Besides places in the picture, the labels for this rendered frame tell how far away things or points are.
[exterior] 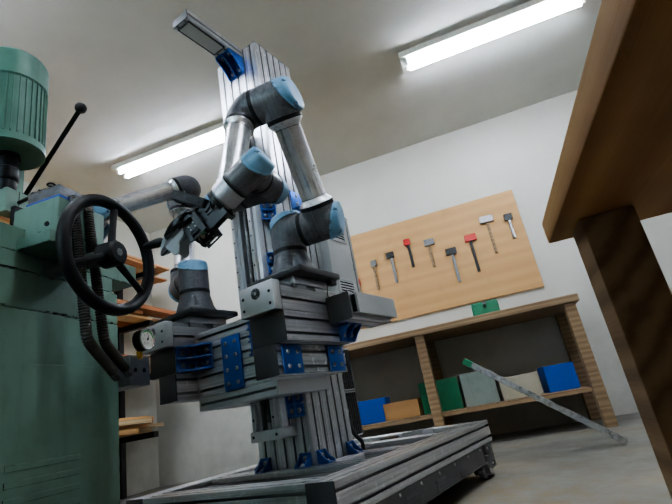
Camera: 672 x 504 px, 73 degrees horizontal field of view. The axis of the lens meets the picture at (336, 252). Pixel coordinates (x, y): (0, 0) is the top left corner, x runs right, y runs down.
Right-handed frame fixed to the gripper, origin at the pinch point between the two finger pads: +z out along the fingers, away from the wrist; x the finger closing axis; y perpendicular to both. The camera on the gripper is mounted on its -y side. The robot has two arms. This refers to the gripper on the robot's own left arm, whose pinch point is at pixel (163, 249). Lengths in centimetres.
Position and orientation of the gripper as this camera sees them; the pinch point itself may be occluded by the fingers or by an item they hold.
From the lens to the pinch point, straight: 123.2
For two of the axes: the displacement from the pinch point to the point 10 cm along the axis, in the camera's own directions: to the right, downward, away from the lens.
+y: 6.0, 7.0, -3.9
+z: -7.2, 6.9, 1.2
